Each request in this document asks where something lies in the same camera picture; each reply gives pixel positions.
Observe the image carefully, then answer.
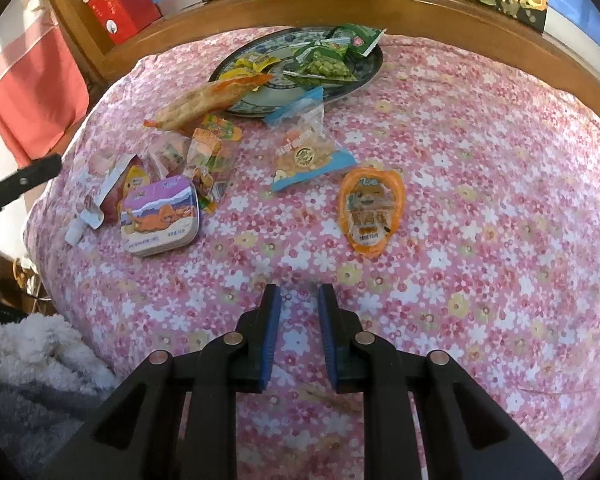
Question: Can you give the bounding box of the pink floral tablecloth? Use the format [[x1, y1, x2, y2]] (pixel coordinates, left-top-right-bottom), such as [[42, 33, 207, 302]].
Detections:
[[22, 27, 600, 480]]

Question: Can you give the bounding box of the small clear candy packet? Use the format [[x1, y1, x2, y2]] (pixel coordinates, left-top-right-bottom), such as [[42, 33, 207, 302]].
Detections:
[[147, 136, 191, 179]]

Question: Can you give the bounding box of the clear packet with blue edges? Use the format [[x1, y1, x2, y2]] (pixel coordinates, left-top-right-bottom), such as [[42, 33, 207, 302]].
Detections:
[[263, 86, 358, 192]]

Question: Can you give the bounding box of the pink jelly drink pouch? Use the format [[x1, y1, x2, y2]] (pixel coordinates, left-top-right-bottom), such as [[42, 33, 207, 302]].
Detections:
[[64, 152, 146, 247]]

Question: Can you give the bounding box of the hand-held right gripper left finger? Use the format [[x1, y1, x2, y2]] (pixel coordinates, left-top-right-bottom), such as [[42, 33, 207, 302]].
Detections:
[[45, 284, 282, 480]]

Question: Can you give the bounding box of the blue patterned plate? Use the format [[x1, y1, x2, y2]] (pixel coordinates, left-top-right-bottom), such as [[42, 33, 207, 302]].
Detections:
[[209, 27, 385, 118]]

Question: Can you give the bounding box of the cracker packet with orange ends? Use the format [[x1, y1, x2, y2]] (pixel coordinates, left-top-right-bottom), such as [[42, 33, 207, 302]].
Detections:
[[144, 74, 275, 133]]

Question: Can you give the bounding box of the clear packet with orange strip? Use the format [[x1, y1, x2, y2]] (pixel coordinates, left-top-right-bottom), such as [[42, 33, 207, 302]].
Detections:
[[184, 129, 233, 213]]

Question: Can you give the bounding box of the green pea snack packet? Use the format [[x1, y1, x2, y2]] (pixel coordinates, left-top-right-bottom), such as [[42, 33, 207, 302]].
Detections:
[[284, 45, 359, 84]]

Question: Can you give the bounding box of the wooden window ledge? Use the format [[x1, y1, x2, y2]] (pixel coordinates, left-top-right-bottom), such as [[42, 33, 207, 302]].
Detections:
[[40, 0, 600, 136]]

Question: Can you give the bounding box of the pink curtain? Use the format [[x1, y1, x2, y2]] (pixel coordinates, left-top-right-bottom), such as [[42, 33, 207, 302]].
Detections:
[[0, 0, 90, 166]]

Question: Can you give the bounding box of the red box with white lid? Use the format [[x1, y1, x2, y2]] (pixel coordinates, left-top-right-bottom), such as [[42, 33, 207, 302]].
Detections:
[[82, 0, 161, 46]]

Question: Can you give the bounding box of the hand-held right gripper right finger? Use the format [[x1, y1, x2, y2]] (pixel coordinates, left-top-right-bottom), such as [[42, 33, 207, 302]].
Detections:
[[317, 284, 563, 480]]

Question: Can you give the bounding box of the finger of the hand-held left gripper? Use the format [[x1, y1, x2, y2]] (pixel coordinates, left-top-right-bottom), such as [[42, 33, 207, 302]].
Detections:
[[0, 154, 62, 211]]

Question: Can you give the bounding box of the white fleece garment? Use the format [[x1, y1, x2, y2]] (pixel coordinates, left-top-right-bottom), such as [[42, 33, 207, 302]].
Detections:
[[0, 312, 123, 480]]

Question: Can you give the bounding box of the green packet with white label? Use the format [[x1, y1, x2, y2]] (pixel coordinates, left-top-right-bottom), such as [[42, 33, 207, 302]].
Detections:
[[325, 24, 386, 56]]

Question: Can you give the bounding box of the purple candy tin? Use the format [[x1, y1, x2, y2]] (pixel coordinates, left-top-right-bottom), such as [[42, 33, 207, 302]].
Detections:
[[119, 176, 201, 258]]

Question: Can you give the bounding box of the glass window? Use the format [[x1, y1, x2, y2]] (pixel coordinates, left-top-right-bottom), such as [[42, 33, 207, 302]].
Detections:
[[140, 0, 600, 61]]

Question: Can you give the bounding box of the orange and green candy packet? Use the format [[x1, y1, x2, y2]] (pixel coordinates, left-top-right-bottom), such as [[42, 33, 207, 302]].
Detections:
[[200, 114, 244, 143]]

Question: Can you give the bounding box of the orange jelly cup packet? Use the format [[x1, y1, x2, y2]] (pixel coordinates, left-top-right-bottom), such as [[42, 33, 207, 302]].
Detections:
[[339, 167, 407, 259]]

